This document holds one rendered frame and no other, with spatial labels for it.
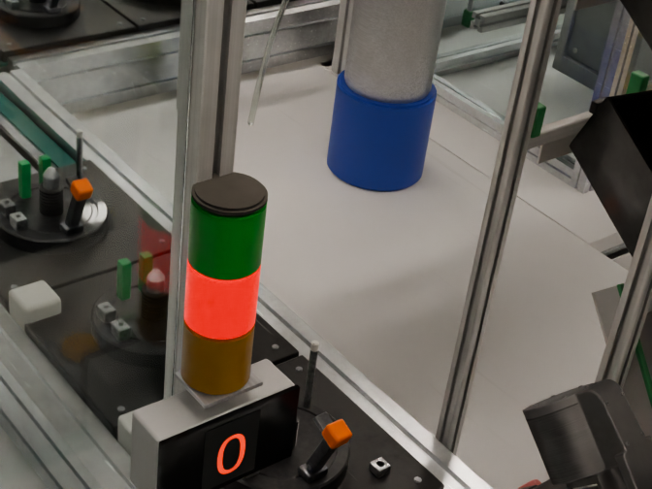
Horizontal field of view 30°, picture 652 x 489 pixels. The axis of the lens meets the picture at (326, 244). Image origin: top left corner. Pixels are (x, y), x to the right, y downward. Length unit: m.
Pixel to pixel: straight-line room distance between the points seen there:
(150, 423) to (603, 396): 0.32
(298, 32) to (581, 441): 1.49
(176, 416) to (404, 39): 1.02
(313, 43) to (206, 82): 1.53
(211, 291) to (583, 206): 1.23
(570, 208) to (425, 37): 0.37
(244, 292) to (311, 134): 1.24
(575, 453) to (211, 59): 0.37
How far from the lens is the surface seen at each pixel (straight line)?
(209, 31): 0.75
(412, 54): 1.81
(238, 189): 0.80
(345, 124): 1.87
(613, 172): 1.12
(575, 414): 0.88
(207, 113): 0.78
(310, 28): 2.27
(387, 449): 1.28
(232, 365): 0.85
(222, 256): 0.80
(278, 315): 1.45
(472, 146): 2.08
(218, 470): 0.91
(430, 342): 1.61
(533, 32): 1.10
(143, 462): 0.90
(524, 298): 1.73
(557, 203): 1.97
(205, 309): 0.82
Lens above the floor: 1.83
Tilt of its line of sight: 33 degrees down
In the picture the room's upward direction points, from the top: 8 degrees clockwise
